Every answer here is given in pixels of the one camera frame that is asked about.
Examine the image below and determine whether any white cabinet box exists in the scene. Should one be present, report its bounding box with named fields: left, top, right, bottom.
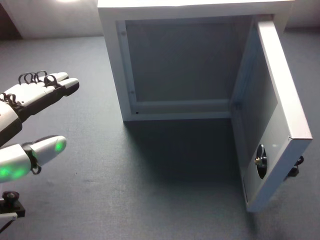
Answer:
left=96, top=0, right=295, bottom=123

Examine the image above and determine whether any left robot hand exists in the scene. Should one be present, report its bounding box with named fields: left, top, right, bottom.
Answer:
left=0, top=70, right=81, bottom=185

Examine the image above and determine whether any white cabinet door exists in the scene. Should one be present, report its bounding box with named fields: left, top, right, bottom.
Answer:
left=229, top=14, right=314, bottom=213

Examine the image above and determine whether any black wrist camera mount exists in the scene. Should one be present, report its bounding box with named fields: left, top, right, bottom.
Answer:
left=0, top=190, right=26, bottom=229

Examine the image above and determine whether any grey table cloth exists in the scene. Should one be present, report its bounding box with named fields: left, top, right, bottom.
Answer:
left=0, top=26, right=320, bottom=240

